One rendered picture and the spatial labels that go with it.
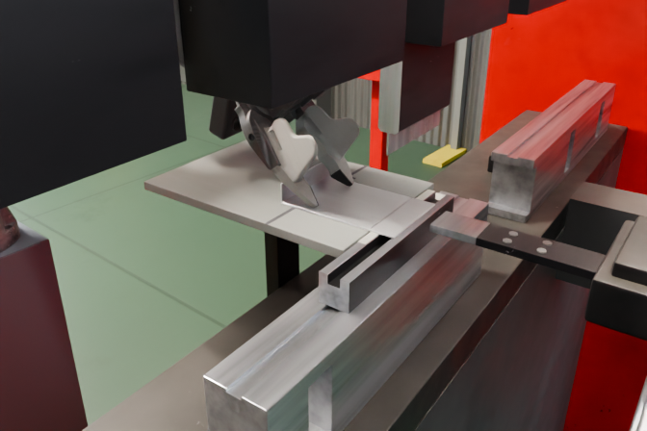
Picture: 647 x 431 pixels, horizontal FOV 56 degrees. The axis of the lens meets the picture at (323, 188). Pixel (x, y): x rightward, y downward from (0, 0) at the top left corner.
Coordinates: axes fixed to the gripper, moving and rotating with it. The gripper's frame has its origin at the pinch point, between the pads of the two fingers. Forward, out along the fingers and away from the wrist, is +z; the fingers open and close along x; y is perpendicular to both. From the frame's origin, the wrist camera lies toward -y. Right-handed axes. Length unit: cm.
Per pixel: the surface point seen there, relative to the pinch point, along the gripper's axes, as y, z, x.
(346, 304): 6.4, 9.4, -12.4
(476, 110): -115, -1, 274
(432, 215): 8.0, 8.0, 2.5
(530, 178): 4.8, 13.3, 32.0
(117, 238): -196, -36, 91
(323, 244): 3.9, 4.5, -8.5
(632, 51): 12, 8, 85
